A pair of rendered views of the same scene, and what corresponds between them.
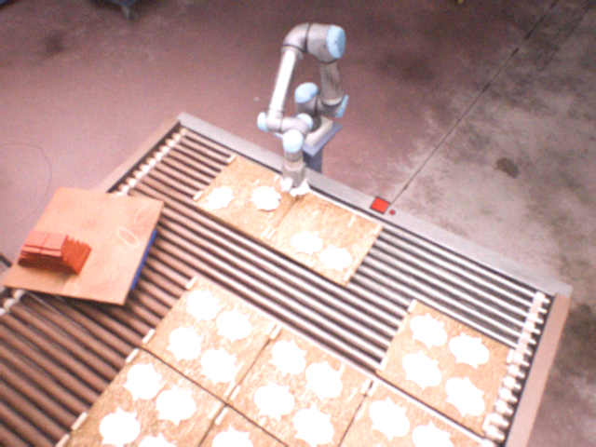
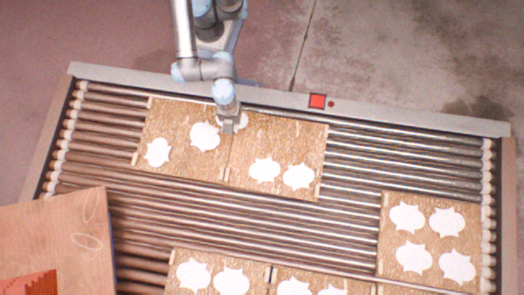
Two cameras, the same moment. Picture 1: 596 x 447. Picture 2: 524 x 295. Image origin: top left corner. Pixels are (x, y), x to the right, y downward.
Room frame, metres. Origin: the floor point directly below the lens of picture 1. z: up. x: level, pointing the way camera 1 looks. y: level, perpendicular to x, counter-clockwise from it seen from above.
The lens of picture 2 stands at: (0.75, 0.06, 2.53)
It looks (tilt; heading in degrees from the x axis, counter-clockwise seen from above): 74 degrees down; 343
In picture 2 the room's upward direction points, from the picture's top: 7 degrees counter-clockwise
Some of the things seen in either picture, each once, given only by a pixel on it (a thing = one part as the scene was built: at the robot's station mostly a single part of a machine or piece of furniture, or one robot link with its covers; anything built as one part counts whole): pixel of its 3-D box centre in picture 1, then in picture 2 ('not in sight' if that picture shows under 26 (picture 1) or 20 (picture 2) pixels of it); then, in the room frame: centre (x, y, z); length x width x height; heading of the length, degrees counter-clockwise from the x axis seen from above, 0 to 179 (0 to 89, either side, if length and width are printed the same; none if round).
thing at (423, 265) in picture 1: (328, 220); (273, 133); (1.22, -0.15, 0.90); 1.95 x 0.05 x 0.05; 57
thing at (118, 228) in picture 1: (88, 241); (47, 260); (1.07, 0.89, 1.03); 0.50 x 0.50 x 0.02; 78
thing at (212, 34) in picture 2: (307, 116); (207, 24); (1.84, -0.08, 0.96); 0.15 x 0.15 x 0.10
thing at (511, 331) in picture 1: (318, 236); (269, 155); (1.13, -0.09, 0.90); 1.95 x 0.05 x 0.05; 57
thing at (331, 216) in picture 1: (323, 235); (277, 154); (1.11, -0.12, 0.93); 0.41 x 0.35 x 0.02; 56
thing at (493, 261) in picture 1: (345, 196); (279, 100); (1.36, -0.24, 0.89); 2.08 x 0.08 x 0.06; 57
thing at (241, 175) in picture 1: (249, 196); (186, 138); (1.35, 0.22, 0.93); 0.41 x 0.35 x 0.02; 57
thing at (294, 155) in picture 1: (292, 145); (223, 93); (1.30, 0.00, 1.32); 0.09 x 0.08 x 0.11; 159
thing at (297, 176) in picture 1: (291, 174); (228, 116); (1.28, 0.02, 1.17); 0.12 x 0.09 x 0.16; 148
